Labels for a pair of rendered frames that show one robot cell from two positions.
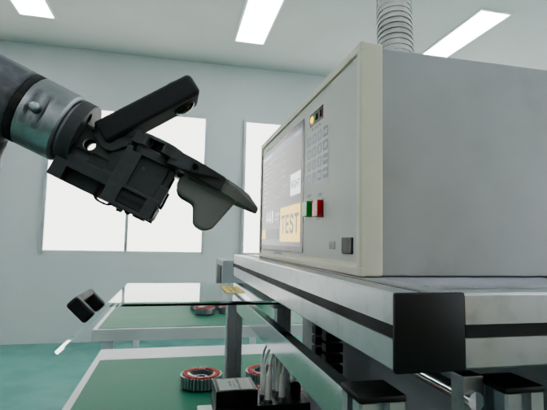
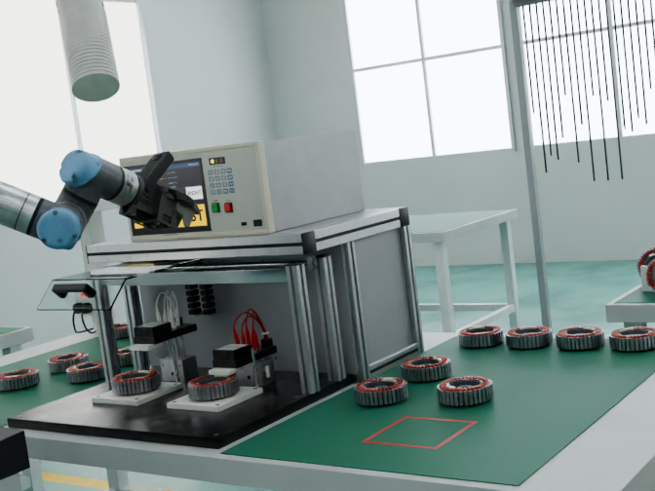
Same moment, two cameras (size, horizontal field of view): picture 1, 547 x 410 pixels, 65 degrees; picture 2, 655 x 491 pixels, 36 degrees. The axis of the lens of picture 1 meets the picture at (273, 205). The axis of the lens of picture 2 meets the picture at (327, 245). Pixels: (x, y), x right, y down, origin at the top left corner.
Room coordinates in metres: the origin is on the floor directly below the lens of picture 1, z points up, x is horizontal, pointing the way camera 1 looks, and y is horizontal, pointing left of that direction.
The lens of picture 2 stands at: (-1.39, 1.29, 1.32)
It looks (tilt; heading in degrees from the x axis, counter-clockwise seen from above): 6 degrees down; 319
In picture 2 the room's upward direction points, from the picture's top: 7 degrees counter-clockwise
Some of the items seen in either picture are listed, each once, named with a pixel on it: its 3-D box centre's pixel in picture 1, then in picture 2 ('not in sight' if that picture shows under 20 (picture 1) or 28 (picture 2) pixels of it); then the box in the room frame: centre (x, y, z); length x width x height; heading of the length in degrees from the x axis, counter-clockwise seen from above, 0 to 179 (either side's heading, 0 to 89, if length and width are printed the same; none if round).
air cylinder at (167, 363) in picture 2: not in sight; (178, 367); (0.71, -0.01, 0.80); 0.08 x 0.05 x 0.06; 13
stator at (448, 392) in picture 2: not in sight; (465, 391); (-0.04, -0.20, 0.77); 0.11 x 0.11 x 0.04
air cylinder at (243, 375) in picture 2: not in sight; (254, 370); (0.47, -0.07, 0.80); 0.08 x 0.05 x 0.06; 13
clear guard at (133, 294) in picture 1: (191, 310); (125, 283); (0.67, 0.12, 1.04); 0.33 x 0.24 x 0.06; 103
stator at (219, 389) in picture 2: not in sight; (213, 386); (0.44, 0.08, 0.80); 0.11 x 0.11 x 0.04
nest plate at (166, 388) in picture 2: not in sight; (137, 392); (0.68, 0.13, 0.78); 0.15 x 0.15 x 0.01; 13
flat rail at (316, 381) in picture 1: (267, 329); (189, 278); (0.58, 0.01, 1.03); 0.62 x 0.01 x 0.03; 13
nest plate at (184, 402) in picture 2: not in sight; (214, 397); (0.44, 0.08, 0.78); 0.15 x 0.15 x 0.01; 13
